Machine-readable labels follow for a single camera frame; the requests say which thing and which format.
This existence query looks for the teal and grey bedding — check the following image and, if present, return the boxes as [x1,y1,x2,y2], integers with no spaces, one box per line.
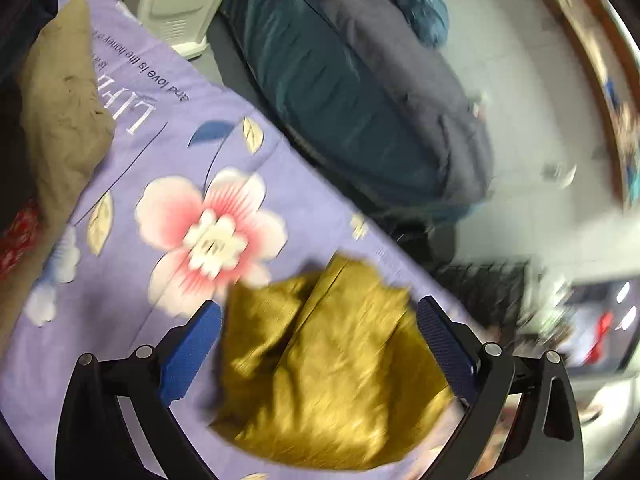
[207,0,497,222]

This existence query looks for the wooden furniture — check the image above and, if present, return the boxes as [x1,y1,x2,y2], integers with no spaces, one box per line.
[529,0,640,213]

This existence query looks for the lavender floral bedsheet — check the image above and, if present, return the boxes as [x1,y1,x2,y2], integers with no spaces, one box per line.
[0,0,501,480]

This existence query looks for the white appliance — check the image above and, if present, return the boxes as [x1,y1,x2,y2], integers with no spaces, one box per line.
[125,0,247,59]

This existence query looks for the tan cloth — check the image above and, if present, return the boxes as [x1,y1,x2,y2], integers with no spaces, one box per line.
[19,0,117,228]

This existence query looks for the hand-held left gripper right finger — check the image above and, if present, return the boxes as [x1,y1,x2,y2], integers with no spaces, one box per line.
[415,296,585,480]

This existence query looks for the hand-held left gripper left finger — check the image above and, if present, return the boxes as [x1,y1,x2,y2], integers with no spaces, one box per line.
[54,300,223,480]

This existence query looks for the dark cloth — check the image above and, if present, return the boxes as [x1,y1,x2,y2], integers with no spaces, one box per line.
[0,0,68,221]

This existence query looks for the red floral cloth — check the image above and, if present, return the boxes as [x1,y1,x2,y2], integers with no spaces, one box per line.
[0,200,47,277]

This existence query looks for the black crate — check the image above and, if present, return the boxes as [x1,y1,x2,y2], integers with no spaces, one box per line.
[434,259,532,352]

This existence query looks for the gold satin coat black fur cuffs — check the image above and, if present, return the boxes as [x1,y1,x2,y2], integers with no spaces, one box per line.
[210,255,456,472]

